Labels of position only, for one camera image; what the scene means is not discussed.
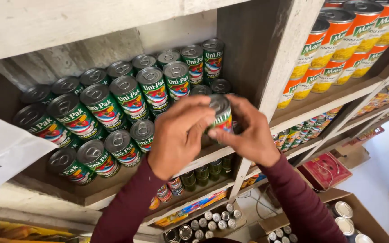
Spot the person's right hand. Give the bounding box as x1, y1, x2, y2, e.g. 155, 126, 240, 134
208, 94, 281, 168

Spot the person's left hand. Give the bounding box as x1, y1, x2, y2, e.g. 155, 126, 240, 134
147, 95, 216, 181

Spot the green sardine can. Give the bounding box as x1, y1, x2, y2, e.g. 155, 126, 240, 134
208, 93, 234, 136

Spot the group of dark green cans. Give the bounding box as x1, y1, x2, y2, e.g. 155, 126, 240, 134
180, 153, 234, 192

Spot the row of green yellow cans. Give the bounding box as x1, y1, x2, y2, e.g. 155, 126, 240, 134
272, 105, 344, 153

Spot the red label can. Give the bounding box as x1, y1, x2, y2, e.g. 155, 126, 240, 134
156, 184, 173, 203
167, 176, 185, 196

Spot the row of colourful snack packets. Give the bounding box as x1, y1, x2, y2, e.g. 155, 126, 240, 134
154, 189, 229, 227

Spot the stack of green sardine tins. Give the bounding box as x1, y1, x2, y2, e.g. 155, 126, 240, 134
13, 38, 232, 186

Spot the red flat box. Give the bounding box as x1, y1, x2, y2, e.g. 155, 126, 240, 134
297, 151, 353, 190

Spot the group of small silver cans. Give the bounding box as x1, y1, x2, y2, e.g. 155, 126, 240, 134
163, 202, 243, 243

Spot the white wooden shelf unit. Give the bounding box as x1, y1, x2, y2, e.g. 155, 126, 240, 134
0, 0, 389, 243

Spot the cluster of small tins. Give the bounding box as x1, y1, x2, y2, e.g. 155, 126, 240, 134
267, 225, 298, 243

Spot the small cardboard carton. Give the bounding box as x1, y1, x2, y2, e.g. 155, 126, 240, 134
330, 145, 371, 169

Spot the stack of orange corn cans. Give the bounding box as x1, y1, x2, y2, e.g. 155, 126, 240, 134
276, 0, 389, 110

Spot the brown cardboard box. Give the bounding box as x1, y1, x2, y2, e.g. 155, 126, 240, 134
257, 188, 389, 243

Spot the row of yellow sachets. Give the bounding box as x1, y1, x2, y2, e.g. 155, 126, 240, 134
356, 76, 389, 117

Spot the white plastic bag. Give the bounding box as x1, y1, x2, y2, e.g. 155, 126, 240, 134
0, 109, 59, 200

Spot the heap of yellow packets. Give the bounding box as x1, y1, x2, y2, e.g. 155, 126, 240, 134
0, 218, 91, 243

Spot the white cable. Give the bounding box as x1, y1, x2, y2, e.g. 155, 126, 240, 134
311, 153, 341, 193

